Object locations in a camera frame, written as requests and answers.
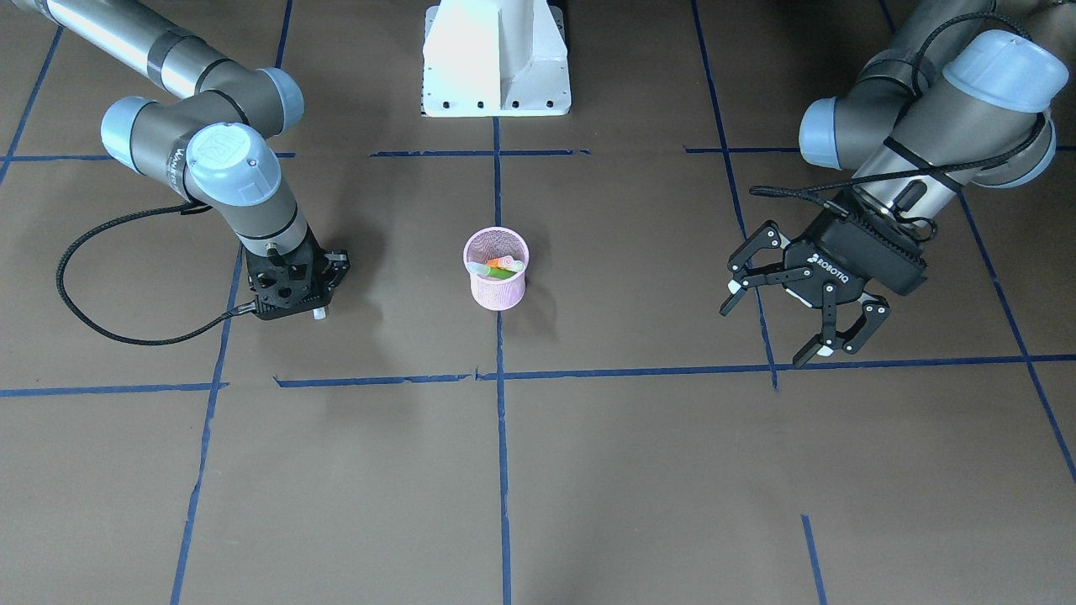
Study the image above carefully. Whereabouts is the black braided cable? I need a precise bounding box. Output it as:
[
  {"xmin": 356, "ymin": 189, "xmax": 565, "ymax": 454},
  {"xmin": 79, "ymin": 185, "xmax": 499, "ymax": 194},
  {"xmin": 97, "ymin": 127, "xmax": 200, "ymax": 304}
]
[
  {"xmin": 748, "ymin": 10, "xmax": 1052, "ymax": 245},
  {"xmin": 55, "ymin": 202, "xmax": 256, "ymax": 347}
]

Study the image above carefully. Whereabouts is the pink mesh pen holder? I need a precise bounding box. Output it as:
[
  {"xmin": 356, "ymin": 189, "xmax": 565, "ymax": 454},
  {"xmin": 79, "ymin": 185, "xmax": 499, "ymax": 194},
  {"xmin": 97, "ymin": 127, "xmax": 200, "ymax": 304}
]
[{"xmin": 462, "ymin": 227, "xmax": 530, "ymax": 311}]

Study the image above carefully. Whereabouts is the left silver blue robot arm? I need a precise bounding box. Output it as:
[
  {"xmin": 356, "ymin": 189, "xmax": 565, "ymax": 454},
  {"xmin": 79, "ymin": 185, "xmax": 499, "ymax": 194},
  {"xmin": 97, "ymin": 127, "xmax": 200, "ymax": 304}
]
[{"xmin": 720, "ymin": 1, "xmax": 1073, "ymax": 367}]

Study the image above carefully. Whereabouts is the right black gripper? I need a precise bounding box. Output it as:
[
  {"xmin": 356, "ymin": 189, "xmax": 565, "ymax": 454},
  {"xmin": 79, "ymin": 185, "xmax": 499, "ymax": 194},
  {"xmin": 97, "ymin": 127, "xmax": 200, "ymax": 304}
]
[{"xmin": 303, "ymin": 229, "xmax": 351, "ymax": 291}]

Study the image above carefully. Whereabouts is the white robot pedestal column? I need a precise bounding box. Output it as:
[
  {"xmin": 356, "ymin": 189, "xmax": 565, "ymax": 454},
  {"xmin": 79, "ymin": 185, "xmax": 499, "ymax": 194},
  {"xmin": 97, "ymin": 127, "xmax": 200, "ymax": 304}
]
[{"xmin": 420, "ymin": 1, "xmax": 572, "ymax": 118}]

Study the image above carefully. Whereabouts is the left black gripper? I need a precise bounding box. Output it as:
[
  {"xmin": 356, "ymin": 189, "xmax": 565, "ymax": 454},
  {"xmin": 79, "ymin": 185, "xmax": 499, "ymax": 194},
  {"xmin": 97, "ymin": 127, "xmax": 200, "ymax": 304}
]
[{"xmin": 720, "ymin": 211, "xmax": 928, "ymax": 369}]

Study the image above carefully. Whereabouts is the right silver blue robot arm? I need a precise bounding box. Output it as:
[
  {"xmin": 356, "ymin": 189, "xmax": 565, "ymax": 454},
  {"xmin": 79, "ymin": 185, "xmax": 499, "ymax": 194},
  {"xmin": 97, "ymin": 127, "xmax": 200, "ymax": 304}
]
[{"xmin": 18, "ymin": 1, "xmax": 349, "ymax": 306}]

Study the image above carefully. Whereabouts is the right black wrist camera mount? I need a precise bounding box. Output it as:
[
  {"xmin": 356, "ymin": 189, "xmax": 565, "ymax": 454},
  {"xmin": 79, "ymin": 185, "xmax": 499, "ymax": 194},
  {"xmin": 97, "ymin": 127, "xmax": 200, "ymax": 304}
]
[{"xmin": 245, "ymin": 244, "xmax": 332, "ymax": 320}]

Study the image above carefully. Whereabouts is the green highlighter pen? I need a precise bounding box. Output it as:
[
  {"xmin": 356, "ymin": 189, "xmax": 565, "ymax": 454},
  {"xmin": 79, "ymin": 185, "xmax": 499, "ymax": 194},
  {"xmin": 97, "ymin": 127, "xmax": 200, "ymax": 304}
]
[{"xmin": 465, "ymin": 263, "xmax": 516, "ymax": 280}]

